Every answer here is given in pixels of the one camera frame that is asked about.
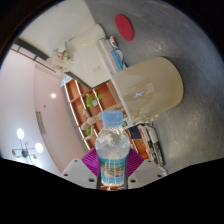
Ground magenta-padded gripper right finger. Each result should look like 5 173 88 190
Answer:
124 148 168 190

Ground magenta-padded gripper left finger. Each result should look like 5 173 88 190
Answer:
60 148 101 190

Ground dark blue chair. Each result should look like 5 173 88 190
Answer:
128 125 143 141

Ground wooden wall shelf unit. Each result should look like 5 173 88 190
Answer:
59 78 151 161

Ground cream ceramic mug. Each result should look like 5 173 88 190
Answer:
109 56 185 125

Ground flat round red coaster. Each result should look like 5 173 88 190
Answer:
114 13 135 42

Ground clear blue-capped water bottle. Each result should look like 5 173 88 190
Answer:
94 110 131 188

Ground branched ceiling lamp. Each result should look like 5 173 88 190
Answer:
11 127 44 164

